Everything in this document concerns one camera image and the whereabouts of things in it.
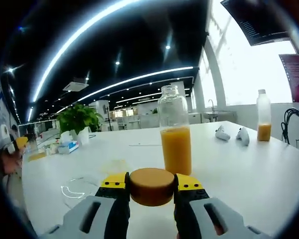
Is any dark tall tumbler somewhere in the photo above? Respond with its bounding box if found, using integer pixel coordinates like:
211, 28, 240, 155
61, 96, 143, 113
26, 133, 39, 153

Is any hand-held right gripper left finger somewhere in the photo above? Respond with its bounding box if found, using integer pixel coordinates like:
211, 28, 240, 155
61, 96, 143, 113
42, 171, 132, 239

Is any blue white wall poster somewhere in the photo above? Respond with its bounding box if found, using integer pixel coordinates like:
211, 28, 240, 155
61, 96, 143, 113
0, 86, 19, 140

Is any white plant pot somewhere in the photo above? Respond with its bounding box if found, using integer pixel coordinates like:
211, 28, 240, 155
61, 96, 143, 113
77, 126, 91, 145

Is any white handheld controller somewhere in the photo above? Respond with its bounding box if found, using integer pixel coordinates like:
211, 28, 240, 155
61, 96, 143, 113
214, 124, 231, 142
235, 126, 251, 146

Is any thin ceiling light strip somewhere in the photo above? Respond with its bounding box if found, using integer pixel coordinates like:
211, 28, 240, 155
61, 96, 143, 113
77, 65, 194, 103

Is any black wall monitor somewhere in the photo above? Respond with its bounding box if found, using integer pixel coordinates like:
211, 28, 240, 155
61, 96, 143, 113
220, 0, 294, 47

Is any steel sink with faucet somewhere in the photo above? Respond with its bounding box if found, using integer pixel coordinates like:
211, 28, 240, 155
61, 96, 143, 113
205, 99, 238, 123

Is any white table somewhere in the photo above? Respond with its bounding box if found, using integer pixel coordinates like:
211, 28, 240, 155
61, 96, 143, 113
21, 120, 299, 239

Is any blue white tissue pack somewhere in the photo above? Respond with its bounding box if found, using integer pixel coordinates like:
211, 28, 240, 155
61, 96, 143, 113
57, 140, 80, 156

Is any round cork bottle cap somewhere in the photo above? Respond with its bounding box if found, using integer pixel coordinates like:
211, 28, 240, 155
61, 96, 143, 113
129, 167, 176, 208

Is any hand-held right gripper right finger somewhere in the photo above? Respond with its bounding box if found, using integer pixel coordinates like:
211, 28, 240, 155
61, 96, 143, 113
173, 173, 265, 239

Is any long curved ceiling light strip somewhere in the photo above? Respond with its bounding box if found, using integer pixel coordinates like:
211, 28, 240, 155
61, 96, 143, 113
32, 0, 141, 103

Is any ceiling air conditioner unit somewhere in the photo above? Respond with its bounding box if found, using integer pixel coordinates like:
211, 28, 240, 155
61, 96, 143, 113
62, 77, 89, 93

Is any clear Petri dish lid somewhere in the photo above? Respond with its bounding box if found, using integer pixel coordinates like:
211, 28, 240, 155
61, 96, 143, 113
60, 175, 101, 200

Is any slim bottle with orange liquid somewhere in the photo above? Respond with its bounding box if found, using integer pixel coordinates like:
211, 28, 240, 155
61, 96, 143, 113
256, 89, 273, 142

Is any crumpled clear plastic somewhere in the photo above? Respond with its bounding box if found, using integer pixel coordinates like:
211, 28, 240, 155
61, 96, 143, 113
45, 142, 59, 156

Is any black cable bundle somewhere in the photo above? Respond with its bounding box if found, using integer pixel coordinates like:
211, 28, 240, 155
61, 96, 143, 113
281, 107, 299, 148

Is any glass bottle of liquid culture medium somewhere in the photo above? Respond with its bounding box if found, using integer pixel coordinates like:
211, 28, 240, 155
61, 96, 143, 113
157, 84, 193, 176

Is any purple screen monitor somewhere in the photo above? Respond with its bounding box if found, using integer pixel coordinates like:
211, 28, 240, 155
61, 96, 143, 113
279, 53, 299, 103

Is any person's left hand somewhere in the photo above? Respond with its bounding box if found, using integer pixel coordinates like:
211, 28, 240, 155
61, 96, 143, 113
0, 150, 23, 180

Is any glass container with orange liquid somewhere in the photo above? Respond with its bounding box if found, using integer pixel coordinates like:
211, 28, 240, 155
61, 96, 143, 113
27, 148, 48, 163

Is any green leafy plant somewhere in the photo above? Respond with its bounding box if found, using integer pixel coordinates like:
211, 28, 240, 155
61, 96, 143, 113
55, 103, 104, 143

